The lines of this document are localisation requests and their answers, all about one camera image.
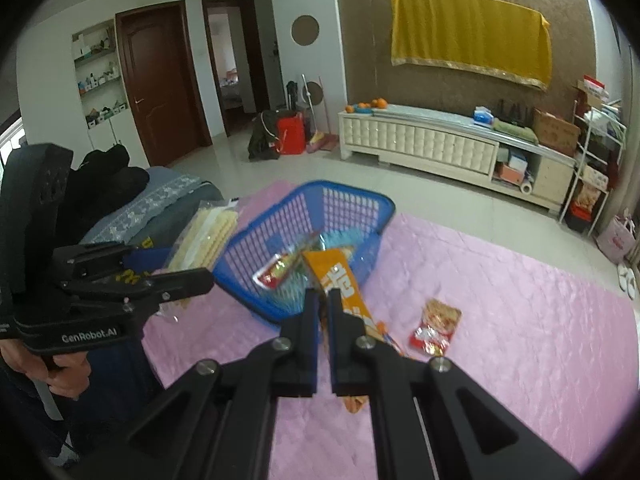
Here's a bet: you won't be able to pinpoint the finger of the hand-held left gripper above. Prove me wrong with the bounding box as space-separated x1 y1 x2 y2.
57 266 216 318
52 242 171 273

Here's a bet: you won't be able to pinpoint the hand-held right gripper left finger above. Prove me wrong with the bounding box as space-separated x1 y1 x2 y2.
65 287 321 480

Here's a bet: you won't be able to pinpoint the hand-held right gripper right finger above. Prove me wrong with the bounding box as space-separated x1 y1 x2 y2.
327 290 591 480

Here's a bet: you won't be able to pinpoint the clear cracker packet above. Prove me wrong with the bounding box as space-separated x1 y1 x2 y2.
159 199 242 322

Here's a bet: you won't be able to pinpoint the long orange snack packet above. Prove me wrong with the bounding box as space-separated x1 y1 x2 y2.
301 246 407 414

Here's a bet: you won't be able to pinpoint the red green packet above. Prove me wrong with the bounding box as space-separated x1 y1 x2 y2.
251 251 302 292

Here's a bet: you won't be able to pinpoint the blue plastic basket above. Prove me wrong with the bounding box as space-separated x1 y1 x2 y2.
212 180 396 331

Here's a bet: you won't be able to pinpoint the person's left hand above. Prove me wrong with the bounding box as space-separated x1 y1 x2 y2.
0 344 94 401

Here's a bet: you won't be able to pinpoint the grey patterned cloth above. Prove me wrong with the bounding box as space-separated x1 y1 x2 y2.
79 166 224 281

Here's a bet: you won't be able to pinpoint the black cloth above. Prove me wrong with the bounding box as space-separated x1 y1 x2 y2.
71 146 151 241

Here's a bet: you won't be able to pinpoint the red patterned snack packet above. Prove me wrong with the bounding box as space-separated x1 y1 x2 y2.
408 298 463 358

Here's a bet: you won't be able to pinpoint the pink quilted mat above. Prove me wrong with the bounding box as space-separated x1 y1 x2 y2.
140 180 640 480

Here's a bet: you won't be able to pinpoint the black bag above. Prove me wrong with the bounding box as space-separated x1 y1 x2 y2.
247 109 281 162

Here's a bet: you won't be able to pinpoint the brown wooden door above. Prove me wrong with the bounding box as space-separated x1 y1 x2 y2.
114 0 214 169

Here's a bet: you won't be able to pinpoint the red bucket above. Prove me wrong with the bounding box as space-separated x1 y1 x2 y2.
275 114 307 156

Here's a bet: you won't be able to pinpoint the broom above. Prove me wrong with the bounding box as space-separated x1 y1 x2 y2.
300 74 341 155

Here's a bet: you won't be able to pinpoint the open doorway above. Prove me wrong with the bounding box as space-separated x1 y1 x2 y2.
201 0 272 139

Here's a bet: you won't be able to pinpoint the cream television cabinet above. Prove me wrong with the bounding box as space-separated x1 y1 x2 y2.
337 102 578 212

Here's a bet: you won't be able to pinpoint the orange box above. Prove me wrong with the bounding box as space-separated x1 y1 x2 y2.
499 161 527 184

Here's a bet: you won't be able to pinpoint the folded green towel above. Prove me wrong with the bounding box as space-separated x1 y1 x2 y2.
492 118 539 144

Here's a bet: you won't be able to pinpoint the red printed box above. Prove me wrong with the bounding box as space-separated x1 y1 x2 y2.
570 182 603 233

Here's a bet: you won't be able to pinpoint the white slippers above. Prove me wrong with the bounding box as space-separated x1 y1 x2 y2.
616 261 639 302

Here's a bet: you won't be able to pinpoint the pink bag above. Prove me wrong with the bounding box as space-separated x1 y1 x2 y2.
595 214 639 264

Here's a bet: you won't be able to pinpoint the brown cardboard box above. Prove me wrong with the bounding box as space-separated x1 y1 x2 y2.
530 108 582 158

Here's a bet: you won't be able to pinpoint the white metal rack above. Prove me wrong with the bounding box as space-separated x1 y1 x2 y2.
559 74 627 237

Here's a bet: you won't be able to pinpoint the wall shelf niche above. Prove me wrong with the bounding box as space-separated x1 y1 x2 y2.
71 18 129 132

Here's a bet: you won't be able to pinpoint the yellow wall cloth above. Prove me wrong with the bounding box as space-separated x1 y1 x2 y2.
390 0 552 92

